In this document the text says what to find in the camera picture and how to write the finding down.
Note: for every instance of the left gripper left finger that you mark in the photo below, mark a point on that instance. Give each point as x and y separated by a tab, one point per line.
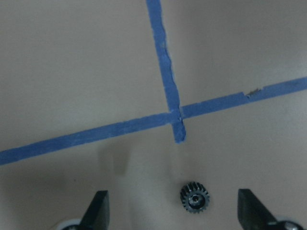
97	216

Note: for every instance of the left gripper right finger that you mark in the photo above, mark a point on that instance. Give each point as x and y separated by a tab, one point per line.
252	214

